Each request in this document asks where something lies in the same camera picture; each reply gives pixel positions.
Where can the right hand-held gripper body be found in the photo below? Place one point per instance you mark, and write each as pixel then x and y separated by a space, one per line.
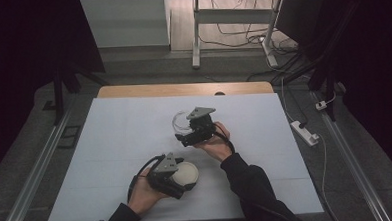
pixel 201 125

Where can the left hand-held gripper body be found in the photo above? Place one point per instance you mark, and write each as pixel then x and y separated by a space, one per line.
pixel 163 175

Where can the clear glass jar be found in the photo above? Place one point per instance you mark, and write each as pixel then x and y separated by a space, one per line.
pixel 181 124

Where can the white round jar lid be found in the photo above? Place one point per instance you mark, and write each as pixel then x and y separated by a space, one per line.
pixel 186 174

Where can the person's right hand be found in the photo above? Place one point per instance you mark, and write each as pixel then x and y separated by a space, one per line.
pixel 215 144

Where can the person's left hand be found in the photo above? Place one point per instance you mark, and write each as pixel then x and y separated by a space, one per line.
pixel 144 193

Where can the wooden table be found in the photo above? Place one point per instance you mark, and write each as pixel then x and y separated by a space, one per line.
pixel 183 90

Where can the white table sheet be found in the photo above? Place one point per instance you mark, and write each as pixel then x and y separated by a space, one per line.
pixel 118 144

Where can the white power strip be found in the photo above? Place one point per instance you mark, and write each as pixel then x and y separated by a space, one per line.
pixel 304 132

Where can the small white adapter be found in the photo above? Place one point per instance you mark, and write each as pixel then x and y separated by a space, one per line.
pixel 321 105

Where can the black tripod stand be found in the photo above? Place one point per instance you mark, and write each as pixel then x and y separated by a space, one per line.
pixel 61 86

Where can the black curtain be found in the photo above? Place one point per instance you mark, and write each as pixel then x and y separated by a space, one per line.
pixel 375 66
pixel 22 64

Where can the white desk frame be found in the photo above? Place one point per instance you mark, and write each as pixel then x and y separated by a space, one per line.
pixel 230 16

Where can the white wall panel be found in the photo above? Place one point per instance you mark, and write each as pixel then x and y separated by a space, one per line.
pixel 126 23

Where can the metal floor rail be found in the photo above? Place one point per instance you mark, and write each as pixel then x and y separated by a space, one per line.
pixel 353 163
pixel 36 177

